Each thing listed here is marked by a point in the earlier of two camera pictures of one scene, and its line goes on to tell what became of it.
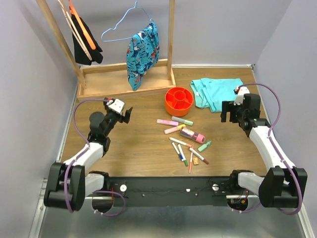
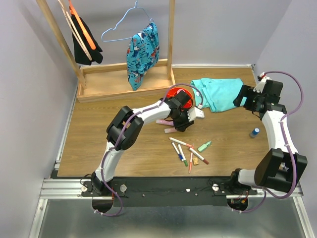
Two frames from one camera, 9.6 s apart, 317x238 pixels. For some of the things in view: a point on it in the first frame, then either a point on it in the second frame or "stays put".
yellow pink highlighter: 174,129 stays put
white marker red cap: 180,142 stays put
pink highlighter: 167,122 stays put
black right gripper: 229,106 to 247,91
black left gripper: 126,119 to 182,127
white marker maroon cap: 199,155 stays put
